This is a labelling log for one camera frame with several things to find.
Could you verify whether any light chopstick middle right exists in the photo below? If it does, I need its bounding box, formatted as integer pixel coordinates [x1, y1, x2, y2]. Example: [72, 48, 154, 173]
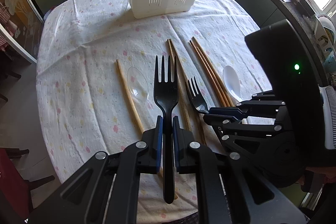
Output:
[167, 39, 207, 145]

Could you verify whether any large black plastic fork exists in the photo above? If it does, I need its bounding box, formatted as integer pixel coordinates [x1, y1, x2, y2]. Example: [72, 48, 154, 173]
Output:
[154, 56, 178, 204]

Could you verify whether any brown chopstick left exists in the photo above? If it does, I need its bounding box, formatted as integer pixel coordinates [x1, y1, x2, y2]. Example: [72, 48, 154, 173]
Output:
[190, 41, 227, 107]

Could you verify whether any glass sliding door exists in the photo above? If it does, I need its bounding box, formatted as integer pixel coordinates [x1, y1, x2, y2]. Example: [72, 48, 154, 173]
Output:
[1, 0, 44, 64]

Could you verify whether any white plastic spoon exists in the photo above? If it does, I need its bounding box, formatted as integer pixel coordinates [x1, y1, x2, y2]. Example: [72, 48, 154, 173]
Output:
[223, 65, 243, 105]

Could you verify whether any light chopstick middle left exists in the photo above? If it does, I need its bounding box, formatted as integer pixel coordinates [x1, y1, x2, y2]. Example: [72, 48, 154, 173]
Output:
[167, 39, 192, 131]

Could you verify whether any light single wooden chopstick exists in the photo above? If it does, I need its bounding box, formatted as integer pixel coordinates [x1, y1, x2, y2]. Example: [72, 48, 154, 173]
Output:
[115, 59, 180, 200]

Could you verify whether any small black plastic fork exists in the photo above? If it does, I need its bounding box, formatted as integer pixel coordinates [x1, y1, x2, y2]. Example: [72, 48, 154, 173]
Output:
[185, 77, 209, 114]

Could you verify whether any brown chopstick middle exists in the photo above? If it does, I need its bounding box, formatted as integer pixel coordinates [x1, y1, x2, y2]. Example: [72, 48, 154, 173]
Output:
[191, 39, 231, 107]

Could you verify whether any brown chopstick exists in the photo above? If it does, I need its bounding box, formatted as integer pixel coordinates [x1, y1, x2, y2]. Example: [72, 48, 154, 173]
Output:
[191, 39, 231, 107]
[190, 41, 227, 107]
[192, 36, 235, 107]

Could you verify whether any brown chopstick right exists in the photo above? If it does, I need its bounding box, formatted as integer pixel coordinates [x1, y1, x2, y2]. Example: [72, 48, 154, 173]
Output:
[192, 36, 235, 107]

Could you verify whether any clear plastic spoon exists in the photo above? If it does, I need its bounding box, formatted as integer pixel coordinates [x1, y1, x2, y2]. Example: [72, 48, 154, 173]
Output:
[127, 67, 149, 102]

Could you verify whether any dark red wooden chair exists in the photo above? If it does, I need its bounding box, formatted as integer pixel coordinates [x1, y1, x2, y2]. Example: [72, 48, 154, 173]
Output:
[1, 148, 55, 223]

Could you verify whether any floral white tablecloth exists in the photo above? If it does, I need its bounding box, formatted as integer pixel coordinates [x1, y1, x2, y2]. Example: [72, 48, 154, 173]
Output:
[36, 0, 271, 182]

